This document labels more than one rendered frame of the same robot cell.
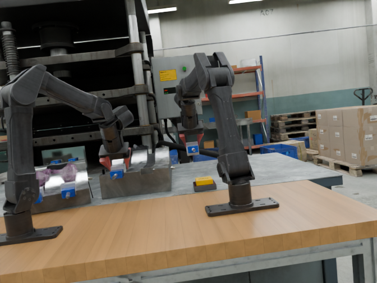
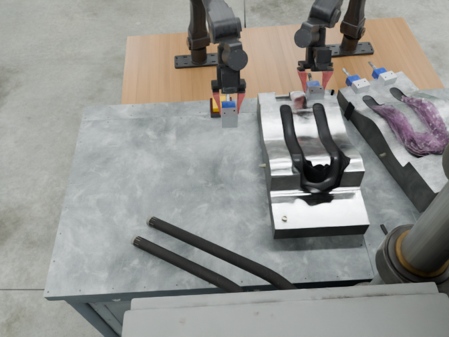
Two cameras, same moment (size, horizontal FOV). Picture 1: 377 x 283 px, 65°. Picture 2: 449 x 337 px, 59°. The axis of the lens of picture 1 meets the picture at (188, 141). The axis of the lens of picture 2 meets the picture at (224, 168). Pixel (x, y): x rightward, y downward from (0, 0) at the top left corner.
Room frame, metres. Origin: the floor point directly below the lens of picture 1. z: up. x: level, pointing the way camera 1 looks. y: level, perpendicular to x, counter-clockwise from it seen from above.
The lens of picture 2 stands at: (2.11, -0.01, 1.84)
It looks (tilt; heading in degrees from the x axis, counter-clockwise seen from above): 54 degrees down; 181
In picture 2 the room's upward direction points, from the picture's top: 2 degrees counter-clockwise
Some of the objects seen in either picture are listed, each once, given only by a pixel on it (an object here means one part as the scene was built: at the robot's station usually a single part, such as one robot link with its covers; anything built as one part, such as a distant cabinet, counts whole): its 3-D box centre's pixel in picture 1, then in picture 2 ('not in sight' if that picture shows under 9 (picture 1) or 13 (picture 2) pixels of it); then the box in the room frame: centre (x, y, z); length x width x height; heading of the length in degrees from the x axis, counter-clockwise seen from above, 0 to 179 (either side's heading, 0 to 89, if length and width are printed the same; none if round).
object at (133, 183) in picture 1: (141, 166); (307, 152); (1.35, 0.22, 0.87); 0.50 x 0.26 x 0.14; 2
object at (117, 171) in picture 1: (116, 174); (312, 85); (1.08, 0.27, 0.89); 0.13 x 0.05 x 0.05; 3
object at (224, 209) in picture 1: (239, 194); (198, 53); (0.82, -0.13, 0.84); 0.20 x 0.07 x 0.08; 94
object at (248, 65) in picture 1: (221, 109); not in sight; (7.36, -0.91, 1.14); 2.06 x 0.65 x 2.27; 89
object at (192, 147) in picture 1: (193, 149); (228, 106); (1.21, -0.01, 0.94); 0.13 x 0.05 x 0.05; 2
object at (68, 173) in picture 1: (55, 172); (415, 120); (1.25, 0.57, 0.90); 0.26 x 0.18 x 0.08; 19
